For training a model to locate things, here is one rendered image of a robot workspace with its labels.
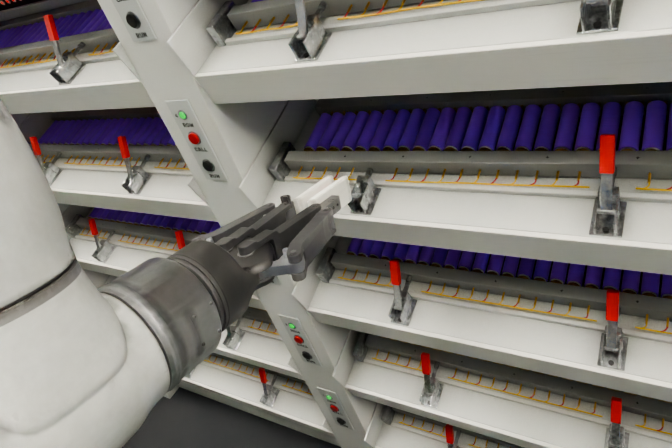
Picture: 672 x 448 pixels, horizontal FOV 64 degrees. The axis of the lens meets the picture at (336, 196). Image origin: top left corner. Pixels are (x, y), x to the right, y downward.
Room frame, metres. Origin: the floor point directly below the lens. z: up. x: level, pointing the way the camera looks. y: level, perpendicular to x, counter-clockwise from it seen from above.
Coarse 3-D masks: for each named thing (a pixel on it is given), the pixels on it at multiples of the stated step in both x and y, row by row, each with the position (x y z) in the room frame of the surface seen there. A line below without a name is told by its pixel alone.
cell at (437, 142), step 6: (444, 108) 0.60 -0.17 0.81; (450, 108) 0.59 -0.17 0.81; (444, 114) 0.59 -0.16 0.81; (450, 114) 0.59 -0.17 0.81; (438, 120) 0.59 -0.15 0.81; (444, 120) 0.58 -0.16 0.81; (450, 120) 0.58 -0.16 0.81; (438, 126) 0.58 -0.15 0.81; (444, 126) 0.57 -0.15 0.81; (450, 126) 0.58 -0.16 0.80; (438, 132) 0.57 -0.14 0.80; (444, 132) 0.57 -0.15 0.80; (432, 138) 0.56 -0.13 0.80; (438, 138) 0.56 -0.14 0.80; (444, 138) 0.56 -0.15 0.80; (432, 144) 0.55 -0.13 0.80; (438, 144) 0.55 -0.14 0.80; (444, 144) 0.55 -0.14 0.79
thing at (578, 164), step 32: (288, 160) 0.66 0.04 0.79; (320, 160) 0.62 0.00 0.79; (352, 160) 0.59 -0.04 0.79; (384, 160) 0.57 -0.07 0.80; (416, 160) 0.54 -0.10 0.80; (448, 160) 0.51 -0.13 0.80; (480, 160) 0.49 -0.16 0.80; (512, 160) 0.47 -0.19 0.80; (544, 160) 0.45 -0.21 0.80; (576, 160) 0.43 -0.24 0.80; (640, 160) 0.39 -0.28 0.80
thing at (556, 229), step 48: (288, 144) 0.68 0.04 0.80; (288, 192) 0.63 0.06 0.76; (384, 192) 0.55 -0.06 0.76; (432, 192) 0.51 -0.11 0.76; (624, 192) 0.39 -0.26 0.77; (384, 240) 0.52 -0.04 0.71; (432, 240) 0.48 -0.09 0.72; (480, 240) 0.44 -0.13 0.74; (528, 240) 0.40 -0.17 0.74; (576, 240) 0.37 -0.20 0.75; (624, 240) 0.35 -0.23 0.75
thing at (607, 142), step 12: (600, 144) 0.39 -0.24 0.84; (612, 144) 0.38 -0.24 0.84; (600, 156) 0.38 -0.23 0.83; (612, 156) 0.38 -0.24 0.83; (600, 168) 0.38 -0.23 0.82; (612, 168) 0.37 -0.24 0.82; (612, 180) 0.37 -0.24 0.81; (600, 192) 0.38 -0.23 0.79; (612, 192) 0.37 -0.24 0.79; (600, 204) 0.37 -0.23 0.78; (612, 204) 0.37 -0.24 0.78
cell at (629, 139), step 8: (632, 104) 0.46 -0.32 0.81; (640, 104) 0.46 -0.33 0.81; (624, 112) 0.46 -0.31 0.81; (632, 112) 0.45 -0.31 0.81; (640, 112) 0.45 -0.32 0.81; (624, 120) 0.45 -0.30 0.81; (632, 120) 0.44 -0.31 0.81; (640, 120) 0.44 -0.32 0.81; (624, 128) 0.44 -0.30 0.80; (632, 128) 0.44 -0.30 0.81; (640, 128) 0.44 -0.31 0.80; (624, 136) 0.43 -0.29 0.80; (632, 136) 0.43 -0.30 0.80; (640, 136) 0.43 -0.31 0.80; (624, 144) 0.42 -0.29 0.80; (632, 144) 0.42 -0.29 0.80
